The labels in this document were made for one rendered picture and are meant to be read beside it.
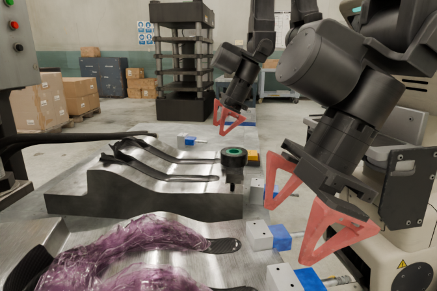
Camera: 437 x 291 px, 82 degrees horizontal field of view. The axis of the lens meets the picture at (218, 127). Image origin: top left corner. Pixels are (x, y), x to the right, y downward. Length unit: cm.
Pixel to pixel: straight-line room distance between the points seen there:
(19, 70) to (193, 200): 89
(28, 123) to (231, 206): 408
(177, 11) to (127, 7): 350
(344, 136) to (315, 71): 8
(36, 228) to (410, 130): 68
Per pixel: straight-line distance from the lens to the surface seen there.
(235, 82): 67
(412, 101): 59
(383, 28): 31
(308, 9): 73
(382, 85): 29
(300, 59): 25
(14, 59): 124
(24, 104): 445
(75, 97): 512
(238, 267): 48
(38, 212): 83
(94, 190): 70
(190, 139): 109
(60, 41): 905
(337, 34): 26
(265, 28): 68
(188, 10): 453
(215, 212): 62
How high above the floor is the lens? 120
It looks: 16 degrees down
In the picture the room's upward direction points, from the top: straight up
